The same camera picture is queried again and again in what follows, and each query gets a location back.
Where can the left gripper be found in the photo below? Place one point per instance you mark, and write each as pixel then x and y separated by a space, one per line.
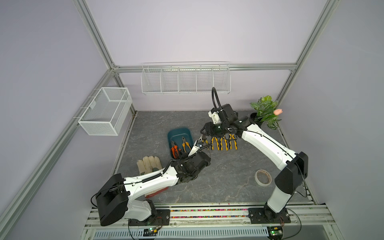
pixel 184 156

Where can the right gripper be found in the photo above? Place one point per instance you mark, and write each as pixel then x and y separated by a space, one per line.
pixel 208 129

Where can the yellow black combination pliers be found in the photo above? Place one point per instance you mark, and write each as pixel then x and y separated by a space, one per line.
pixel 224 144

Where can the large yellow combination pliers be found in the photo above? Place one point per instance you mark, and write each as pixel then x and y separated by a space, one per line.
pixel 216 145

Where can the teal plastic storage box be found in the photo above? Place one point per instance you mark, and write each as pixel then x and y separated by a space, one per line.
pixel 176 135

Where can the orange needle nose pliers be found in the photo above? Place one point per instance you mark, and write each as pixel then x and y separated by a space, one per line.
pixel 175 150

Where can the yellow orange black pliers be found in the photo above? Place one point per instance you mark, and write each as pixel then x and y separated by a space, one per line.
pixel 186 146

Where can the yellow needle nose pliers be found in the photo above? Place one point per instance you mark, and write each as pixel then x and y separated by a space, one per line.
pixel 206 144

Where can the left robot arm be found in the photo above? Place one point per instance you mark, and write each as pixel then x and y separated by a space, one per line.
pixel 117 198

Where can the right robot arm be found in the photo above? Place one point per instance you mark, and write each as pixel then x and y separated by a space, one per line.
pixel 293 166

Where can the beige work glove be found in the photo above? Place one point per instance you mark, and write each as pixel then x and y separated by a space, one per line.
pixel 148 165

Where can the green artificial plant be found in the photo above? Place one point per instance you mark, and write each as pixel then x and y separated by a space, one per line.
pixel 264 109

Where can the pink tulip flower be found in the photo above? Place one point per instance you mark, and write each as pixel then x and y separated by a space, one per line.
pixel 277 112

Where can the white tape roll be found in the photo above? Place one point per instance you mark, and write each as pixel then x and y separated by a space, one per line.
pixel 263 178

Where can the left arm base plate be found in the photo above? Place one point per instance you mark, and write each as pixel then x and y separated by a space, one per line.
pixel 160 218

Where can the white wire wall shelf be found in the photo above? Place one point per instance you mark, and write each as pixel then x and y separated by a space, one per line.
pixel 186 77

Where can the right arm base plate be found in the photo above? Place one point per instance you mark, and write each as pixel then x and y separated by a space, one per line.
pixel 266 216

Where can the white wire basket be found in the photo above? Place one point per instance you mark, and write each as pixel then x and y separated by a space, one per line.
pixel 107 111

